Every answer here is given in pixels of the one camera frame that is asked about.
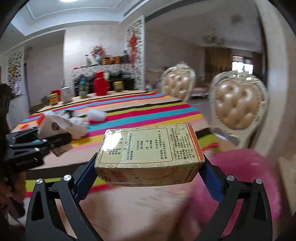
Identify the yellow lidded jar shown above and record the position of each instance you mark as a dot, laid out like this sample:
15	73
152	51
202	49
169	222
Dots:
53	99
118	86

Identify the yellow printed cardboard box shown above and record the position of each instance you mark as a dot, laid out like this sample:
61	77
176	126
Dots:
149	156

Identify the yellow lidded jar left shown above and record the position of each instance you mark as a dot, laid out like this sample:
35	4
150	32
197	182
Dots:
53	99

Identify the far tufted beige chair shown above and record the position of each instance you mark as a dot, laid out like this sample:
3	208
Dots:
178	81

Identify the left lattice screen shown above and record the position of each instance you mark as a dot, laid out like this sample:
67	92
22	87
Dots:
15	73

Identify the pink fluffy cushion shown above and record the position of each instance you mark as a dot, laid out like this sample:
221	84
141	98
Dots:
246	165

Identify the yellow lidded jar right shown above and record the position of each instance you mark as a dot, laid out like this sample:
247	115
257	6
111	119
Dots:
118	86

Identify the red chinese knot decoration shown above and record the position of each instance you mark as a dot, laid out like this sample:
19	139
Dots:
133	48

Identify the white ceramic teapot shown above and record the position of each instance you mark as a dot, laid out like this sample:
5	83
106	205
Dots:
66	94

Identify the tufted beige chair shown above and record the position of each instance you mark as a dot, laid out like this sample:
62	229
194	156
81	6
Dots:
238	104
178	81

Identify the white carved lattice screen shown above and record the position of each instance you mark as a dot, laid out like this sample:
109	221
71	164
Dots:
139	68

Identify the chandelier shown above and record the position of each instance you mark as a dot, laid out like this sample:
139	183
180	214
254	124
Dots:
213	39

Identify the green floral bag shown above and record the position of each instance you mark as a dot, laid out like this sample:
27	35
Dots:
83	86

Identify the red plastic jug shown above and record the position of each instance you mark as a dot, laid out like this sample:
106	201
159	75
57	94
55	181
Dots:
101	86

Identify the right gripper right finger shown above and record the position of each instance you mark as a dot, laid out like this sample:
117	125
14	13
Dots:
254	221

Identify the pink flower bouquet vase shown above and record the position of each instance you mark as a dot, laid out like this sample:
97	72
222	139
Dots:
98	53

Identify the white foam block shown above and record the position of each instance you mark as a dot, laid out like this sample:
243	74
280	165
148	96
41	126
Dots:
95	116

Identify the striped colourful tablecloth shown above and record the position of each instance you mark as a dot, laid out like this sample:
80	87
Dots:
129	109

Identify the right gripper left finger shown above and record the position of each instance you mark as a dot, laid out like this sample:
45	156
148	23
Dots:
43	219

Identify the sideboard with lace cloth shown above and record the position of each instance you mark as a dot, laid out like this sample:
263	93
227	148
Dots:
117	72

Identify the near tufted beige chair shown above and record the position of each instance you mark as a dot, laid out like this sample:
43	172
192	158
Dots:
238	104

